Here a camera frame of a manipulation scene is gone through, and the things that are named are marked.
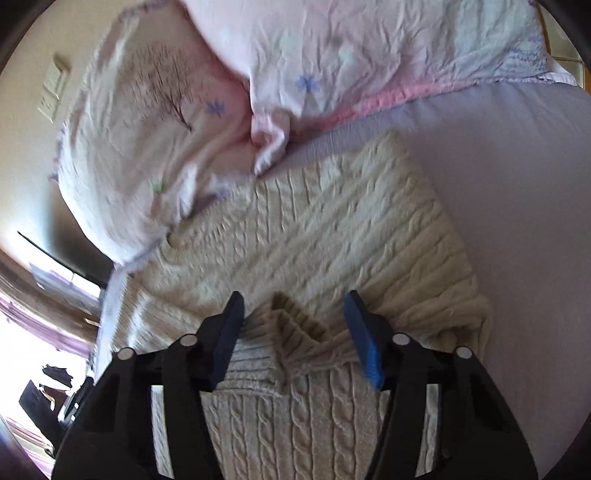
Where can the cream cable-knit sweater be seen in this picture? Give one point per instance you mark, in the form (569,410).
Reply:
(294,403)

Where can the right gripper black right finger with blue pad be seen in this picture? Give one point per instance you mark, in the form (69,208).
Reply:
(446,418)

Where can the lavender bed sheet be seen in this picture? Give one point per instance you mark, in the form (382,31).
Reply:
(510,163)

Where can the wooden wardrobe with glass panels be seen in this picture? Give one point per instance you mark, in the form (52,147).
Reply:
(563,51)

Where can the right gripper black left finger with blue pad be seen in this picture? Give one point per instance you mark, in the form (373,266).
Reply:
(112,436)

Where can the pink tree-print left pillow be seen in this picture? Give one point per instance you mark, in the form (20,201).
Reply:
(158,126)

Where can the purple curtain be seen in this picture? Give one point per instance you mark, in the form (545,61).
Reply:
(47,319)

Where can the white wall light switch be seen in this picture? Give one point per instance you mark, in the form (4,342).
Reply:
(53,86)

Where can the pink floral right pillow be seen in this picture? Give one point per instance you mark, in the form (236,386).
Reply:
(313,65)

